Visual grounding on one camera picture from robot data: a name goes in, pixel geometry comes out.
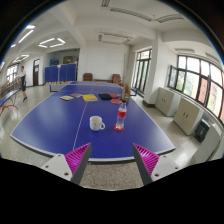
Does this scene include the ceiling air conditioner unit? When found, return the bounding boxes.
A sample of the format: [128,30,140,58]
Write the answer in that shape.
[97,32,134,46]

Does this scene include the tall dark-framed window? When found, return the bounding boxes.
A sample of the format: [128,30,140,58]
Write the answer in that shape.
[132,49,153,94]

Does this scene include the dark door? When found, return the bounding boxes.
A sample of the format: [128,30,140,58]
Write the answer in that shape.
[32,59,41,87]

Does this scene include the clear bottle with red label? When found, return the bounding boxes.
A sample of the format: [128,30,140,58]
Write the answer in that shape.
[114,99,128,131]

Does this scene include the white low cabinet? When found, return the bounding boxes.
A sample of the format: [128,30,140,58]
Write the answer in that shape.
[193,124,224,164]

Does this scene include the wide dark-framed window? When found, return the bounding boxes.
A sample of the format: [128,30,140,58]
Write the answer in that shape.
[167,54,224,124]

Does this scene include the flat round red coaster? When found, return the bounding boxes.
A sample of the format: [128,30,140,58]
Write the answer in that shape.
[113,124,126,133]

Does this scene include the grey pink booklet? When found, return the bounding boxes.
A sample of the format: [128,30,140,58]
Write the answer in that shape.
[69,92,84,99]

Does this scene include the long ceiling strip light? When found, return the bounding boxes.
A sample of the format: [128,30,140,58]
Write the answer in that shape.
[18,29,35,44]

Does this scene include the person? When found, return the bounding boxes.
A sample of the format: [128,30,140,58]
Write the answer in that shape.
[18,65,28,103]

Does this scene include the small yellow and blue book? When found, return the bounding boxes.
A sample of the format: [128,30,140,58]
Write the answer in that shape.
[59,95,75,102]

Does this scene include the blue partition panels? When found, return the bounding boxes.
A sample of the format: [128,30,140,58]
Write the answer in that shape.
[44,63,78,84]

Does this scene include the white mug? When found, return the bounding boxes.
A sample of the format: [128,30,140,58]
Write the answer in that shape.
[89,115,106,132]

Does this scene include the brown armchair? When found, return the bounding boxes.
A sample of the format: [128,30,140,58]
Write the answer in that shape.
[111,73,123,84]
[82,72,94,82]

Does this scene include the cream two-door cabinet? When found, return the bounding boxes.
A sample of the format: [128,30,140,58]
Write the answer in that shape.
[173,97,204,136]
[154,87,183,118]

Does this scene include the black bin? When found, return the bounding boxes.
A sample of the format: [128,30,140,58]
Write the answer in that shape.
[194,118,212,144]

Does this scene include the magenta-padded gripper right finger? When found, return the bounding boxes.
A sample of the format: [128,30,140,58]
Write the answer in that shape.
[132,143,183,186]

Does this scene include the square ceiling light frame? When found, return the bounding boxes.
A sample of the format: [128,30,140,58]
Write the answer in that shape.
[12,54,30,64]
[38,37,67,49]

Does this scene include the blue table with red legs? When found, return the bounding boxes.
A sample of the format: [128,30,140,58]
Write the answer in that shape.
[0,89,21,117]

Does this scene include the brown paper bag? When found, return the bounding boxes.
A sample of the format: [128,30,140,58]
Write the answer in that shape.
[121,83,132,103]

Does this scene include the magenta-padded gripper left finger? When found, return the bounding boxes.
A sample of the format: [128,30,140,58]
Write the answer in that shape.
[40,142,93,186]

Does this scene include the black paddle case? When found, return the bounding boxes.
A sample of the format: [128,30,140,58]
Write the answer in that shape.
[98,92,114,101]

